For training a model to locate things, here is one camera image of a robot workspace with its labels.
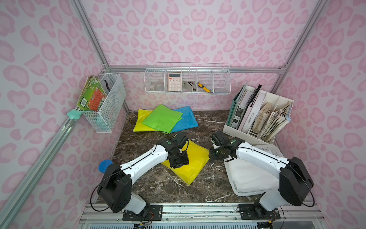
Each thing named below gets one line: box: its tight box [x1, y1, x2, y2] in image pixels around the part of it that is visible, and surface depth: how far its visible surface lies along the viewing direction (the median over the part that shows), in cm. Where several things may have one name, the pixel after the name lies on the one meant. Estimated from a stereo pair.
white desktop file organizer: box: [222, 84, 295, 145], surface depth 93 cm
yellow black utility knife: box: [197, 82, 214, 93], surface depth 100 cm
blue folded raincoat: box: [171, 105, 199, 134], surface depth 112 cm
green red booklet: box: [76, 74, 108, 112], surface depth 73 cm
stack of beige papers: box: [251, 100, 292, 143], surface depth 92 cm
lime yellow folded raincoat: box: [132, 109, 157, 132], surface depth 109 cm
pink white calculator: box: [168, 72, 182, 92], surface depth 97 cm
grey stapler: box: [182, 80, 197, 93], surface depth 101 cm
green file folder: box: [226, 82, 249, 127], surface depth 89 cm
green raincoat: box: [142, 104, 183, 135], surface depth 111 cm
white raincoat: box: [227, 157, 280, 193], surface depth 79 cm
